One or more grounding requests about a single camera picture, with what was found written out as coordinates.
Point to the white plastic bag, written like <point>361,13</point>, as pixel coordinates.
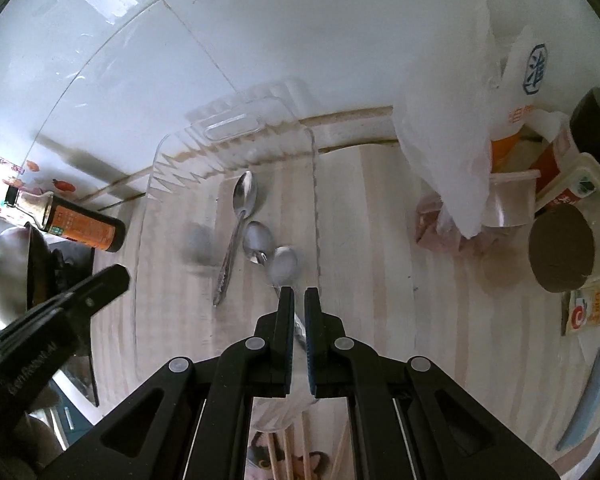
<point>445,135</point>

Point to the pink plastic wrap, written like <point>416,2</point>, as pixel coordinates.
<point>437,232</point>

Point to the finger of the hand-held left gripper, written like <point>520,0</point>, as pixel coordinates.
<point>92,292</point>

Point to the light blue knife sheath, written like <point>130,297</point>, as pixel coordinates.
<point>589,400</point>

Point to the orange and white bag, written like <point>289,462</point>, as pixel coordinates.
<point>522,90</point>

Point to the clear plastic container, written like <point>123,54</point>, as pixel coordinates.
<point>180,310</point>

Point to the orange label sauce bottle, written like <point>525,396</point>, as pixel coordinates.
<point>82,226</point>

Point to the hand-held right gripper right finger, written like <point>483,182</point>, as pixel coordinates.
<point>310,305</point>

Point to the clear plastic cup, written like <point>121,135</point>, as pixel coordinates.
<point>510,202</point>

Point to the dark block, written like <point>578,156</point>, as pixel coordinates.
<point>596,117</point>

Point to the fruit wall sticker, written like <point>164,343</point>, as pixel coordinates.
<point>55,184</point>

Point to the white lidded plastic box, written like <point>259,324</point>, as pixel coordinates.
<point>582,180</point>

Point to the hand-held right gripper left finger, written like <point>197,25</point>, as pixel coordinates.
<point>287,305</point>

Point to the metal wok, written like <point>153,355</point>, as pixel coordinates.
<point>15,270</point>

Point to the red and yellow packet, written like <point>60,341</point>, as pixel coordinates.
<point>586,312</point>

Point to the wooden chopstick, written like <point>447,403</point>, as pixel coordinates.
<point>275,457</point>
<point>289,455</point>
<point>342,455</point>
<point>305,442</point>

